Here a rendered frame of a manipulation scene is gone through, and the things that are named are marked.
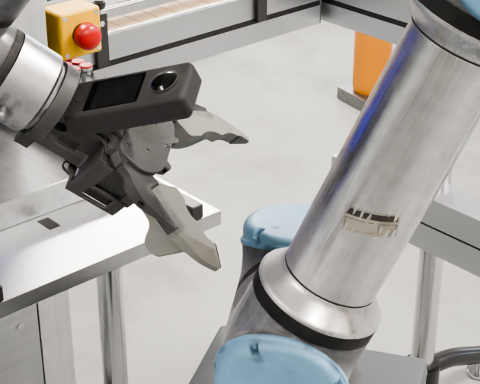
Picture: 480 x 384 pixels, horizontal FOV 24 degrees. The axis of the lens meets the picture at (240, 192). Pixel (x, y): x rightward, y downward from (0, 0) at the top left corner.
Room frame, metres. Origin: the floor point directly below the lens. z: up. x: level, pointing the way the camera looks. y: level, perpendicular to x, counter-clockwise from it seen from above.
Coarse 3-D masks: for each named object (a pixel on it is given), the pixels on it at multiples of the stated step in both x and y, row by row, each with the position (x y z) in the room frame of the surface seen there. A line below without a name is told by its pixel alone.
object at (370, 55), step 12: (360, 36) 3.67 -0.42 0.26; (360, 48) 3.66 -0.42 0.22; (372, 48) 3.64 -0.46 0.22; (384, 48) 3.65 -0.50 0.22; (360, 60) 3.66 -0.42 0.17; (372, 60) 3.64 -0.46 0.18; (384, 60) 3.65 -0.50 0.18; (360, 72) 3.66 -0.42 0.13; (372, 72) 3.64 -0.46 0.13; (348, 84) 3.76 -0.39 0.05; (360, 84) 3.66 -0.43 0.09; (372, 84) 3.64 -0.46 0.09; (348, 96) 3.68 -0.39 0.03; (360, 96) 3.64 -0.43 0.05; (360, 108) 3.61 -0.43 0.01
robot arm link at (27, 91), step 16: (32, 48) 0.87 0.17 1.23; (48, 48) 0.89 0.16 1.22; (16, 64) 0.85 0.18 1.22; (32, 64) 0.85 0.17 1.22; (48, 64) 0.86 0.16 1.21; (16, 80) 0.84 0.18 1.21; (32, 80) 0.85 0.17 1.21; (48, 80) 0.85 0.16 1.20; (0, 96) 0.84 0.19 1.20; (16, 96) 0.84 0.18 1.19; (32, 96) 0.84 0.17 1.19; (48, 96) 0.85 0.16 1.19; (0, 112) 0.84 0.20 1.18; (16, 112) 0.84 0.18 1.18; (32, 112) 0.84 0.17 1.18; (16, 128) 0.85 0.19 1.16
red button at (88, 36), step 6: (84, 24) 1.55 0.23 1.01; (90, 24) 1.55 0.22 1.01; (78, 30) 1.55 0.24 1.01; (84, 30) 1.54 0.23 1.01; (90, 30) 1.55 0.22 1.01; (96, 30) 1.55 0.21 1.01; (78, 36) 1.54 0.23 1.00; (84, 36) 1.54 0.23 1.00; (90, 36) 1.54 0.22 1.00; (96, 36) 1.55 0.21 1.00; (78, 42) 1.54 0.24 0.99; (84, 42) 1.54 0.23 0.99; (90, 42) 1.54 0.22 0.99; (96, 42) 1.55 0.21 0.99; (84, 48) 1.54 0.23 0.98; (90, 48) 1.55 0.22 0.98
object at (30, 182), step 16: (0, 128) 1.48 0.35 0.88; (0, 144) 1.42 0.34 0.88; (16, 144) 1.42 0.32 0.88; (32, 144) 1.42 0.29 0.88; (0, 160) 1.37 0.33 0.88; (16, 160) 1.37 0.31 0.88; (32, 160) 1.37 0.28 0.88; (48, 160) 1.37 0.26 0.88; (64, 160) 1.37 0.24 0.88; (0, 176) 1.32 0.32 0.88; (16, 176) 1.32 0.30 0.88; (32, 176) 1.32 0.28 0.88; (48, 176) 1.32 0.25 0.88; (64, 176) 1.32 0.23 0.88; (0, 192) 1.27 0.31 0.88; (16, 192) 1.27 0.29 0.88; (32, 192) 1.21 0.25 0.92; (48, 192) 1.22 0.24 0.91; (64, 192) 1.24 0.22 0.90; (0, 208) 1.18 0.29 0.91; (16, 208) 1.19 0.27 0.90; (32, 208) 1.21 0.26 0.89; (48, 208) 1.22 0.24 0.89; (0, 224) 1.18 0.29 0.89; (16, 224) 1.19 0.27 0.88
